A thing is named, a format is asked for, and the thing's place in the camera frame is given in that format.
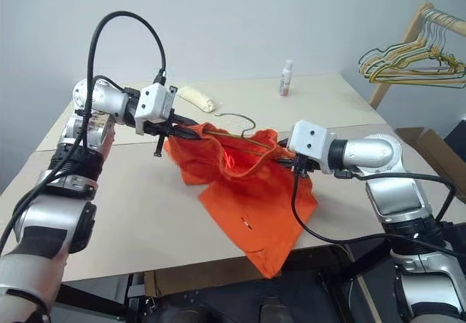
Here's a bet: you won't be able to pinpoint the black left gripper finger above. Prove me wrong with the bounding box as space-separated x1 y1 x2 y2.
173 113 201 128
165 127 198 140

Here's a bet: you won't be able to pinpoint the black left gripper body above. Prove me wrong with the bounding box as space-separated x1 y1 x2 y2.
144 111 178 159

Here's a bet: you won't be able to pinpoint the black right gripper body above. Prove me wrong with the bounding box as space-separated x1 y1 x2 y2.
290 154 315 175

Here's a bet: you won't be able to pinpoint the thin wire clothes hanger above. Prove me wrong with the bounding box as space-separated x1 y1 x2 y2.
202 112 289 159

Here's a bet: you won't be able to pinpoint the orange shorts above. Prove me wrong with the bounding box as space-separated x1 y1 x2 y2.
162 121 320 280

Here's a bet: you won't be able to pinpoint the white filled plastic bag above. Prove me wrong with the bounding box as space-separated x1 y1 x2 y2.
176 84 217 114

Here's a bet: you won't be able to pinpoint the small white spray bottle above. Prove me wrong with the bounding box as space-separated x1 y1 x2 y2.
279 59 295 98

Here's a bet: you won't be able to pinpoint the wooden clothes rack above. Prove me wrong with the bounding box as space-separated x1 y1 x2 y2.
367 1 466 108

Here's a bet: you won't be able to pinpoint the brown cardboard box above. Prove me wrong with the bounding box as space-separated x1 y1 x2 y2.
394 126 466 204

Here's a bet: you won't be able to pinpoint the black object beside table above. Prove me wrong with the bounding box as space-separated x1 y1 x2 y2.
444 116 466 153

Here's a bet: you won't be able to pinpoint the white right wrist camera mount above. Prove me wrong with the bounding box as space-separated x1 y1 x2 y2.
287 119 338 175

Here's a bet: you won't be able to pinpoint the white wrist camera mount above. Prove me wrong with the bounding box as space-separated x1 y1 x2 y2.
133 83 180 136
287 119 338 175

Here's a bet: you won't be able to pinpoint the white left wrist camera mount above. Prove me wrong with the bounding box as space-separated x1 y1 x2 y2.
133 83 180 136

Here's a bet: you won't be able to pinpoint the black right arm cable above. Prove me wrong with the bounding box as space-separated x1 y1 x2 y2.
291 159 466 263

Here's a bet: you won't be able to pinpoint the bunch of wire hangers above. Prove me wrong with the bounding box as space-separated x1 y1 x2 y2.
363 8 466 86

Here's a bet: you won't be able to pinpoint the black metal table frame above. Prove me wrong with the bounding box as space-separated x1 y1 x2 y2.
54 244 398 323

